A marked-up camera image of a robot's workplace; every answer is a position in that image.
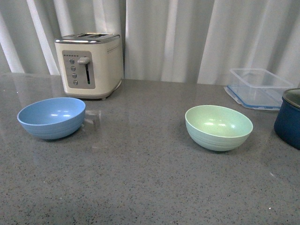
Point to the green plastic bowl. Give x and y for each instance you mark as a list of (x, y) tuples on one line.
[(217, 128)]

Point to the blue plastic bowl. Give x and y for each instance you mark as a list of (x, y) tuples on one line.
[(53, 118)]

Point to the white curtain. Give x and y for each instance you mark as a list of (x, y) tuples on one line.
[(193, 41)]

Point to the cream two-slot toaster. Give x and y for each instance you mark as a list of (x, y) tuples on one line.
[(91, 64)]

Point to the clear container lid blue seal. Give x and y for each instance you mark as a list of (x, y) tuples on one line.
[(256, 98)]

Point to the clear plastic food container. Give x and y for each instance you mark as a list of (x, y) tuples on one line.
[(258, 78)]

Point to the dark blue saucepan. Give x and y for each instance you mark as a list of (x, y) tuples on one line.
[(287, 124)]

